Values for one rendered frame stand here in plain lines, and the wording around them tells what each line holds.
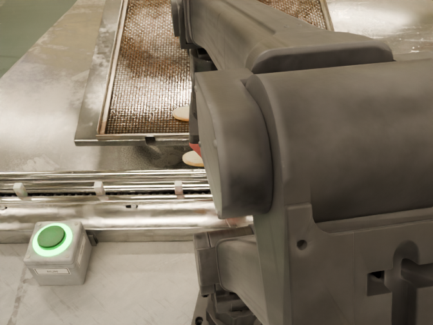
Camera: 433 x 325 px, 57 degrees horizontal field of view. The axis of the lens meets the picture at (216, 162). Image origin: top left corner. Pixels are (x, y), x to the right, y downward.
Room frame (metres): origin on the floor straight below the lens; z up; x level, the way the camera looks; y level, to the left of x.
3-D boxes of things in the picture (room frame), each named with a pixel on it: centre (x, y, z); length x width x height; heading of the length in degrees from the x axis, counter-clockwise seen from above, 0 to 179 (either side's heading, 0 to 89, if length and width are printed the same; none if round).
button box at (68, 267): (0.33, 0.24, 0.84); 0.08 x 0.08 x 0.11; 1
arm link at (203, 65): (0.47, 0.01, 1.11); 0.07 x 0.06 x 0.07; 9
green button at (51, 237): (0.33, 0.24, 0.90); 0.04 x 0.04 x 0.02
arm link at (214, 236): (0.26, -0.02, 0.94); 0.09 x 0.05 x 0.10; 9
